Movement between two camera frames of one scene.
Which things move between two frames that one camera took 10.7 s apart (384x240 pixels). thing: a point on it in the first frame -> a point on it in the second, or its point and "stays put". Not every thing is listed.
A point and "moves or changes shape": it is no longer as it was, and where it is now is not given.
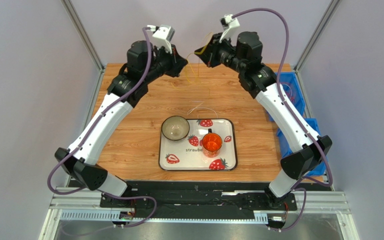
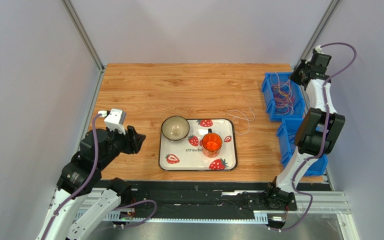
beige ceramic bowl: x=175 y=127 stays put
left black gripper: x=176 y=62 -> x=134 y=144
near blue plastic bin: x=286 y=150 stays put
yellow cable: x=202 y=53 moves or changes shape
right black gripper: x=210 y=54 -> x=303 y=74
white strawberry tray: x=186 y=154 stays put
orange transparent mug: x=211 y=144 stays put
